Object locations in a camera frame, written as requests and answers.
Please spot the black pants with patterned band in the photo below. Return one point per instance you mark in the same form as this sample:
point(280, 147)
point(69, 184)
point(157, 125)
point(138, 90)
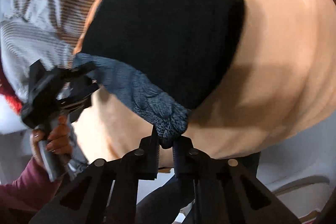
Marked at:
point(162, 58)

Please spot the red cushion at left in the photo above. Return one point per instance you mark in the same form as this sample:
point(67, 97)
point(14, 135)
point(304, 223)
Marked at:
point(7, 91)

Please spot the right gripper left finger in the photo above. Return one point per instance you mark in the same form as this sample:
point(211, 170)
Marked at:
point(106, 191)

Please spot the person's left hand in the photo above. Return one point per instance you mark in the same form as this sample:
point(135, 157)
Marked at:
point(58, 141)

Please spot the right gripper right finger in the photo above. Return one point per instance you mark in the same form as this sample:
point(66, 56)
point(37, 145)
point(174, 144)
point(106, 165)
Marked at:
point(225, 192)

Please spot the person's legs in jeans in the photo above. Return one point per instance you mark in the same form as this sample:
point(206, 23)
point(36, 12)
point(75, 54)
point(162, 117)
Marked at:
point(164, 204)

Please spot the peach orange blanket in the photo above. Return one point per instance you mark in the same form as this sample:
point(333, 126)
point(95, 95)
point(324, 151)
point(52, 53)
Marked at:
point(281, 81)

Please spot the grey striped duvet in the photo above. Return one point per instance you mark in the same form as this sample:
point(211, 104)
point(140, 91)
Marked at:
point(45, 30)

